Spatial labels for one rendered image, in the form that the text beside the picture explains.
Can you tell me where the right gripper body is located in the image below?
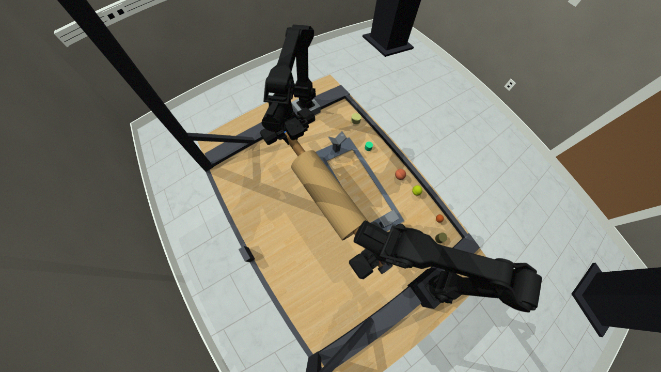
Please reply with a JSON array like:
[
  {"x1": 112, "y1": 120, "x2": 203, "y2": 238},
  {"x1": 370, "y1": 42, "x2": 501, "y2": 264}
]
[{"x1": 349, "y1": 252, "x2": 391, "y2": 280}]

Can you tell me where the tan cylinder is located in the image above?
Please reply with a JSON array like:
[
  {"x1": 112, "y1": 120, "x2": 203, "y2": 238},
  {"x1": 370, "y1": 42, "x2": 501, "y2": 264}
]
[{"x1": 291, "y1": 150, "x2": 368, "y2": 241}]

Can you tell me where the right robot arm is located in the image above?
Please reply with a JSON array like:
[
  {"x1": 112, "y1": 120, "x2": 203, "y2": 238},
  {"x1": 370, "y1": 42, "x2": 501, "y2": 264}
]
[{"x1": 354, "y1": 220, "x2": 542, "y2": 313}]

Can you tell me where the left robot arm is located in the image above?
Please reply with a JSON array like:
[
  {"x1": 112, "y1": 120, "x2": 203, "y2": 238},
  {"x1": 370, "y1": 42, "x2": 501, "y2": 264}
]
[{"x1": 261, "y1": 24, "x2": 316, "y2": 140}]

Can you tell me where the grey metal rack with two upright cradles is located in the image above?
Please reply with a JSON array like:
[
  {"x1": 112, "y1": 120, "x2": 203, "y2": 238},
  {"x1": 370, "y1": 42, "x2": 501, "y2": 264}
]
[{"x1": 316, "y1": 131, "x2": 404, "y2": 231}]

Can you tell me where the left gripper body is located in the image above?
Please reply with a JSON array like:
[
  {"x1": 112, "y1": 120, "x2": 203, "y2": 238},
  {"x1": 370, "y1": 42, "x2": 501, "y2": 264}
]
[{"x1": 260, "y1": 108, "x2": 315, "y2": 145}]

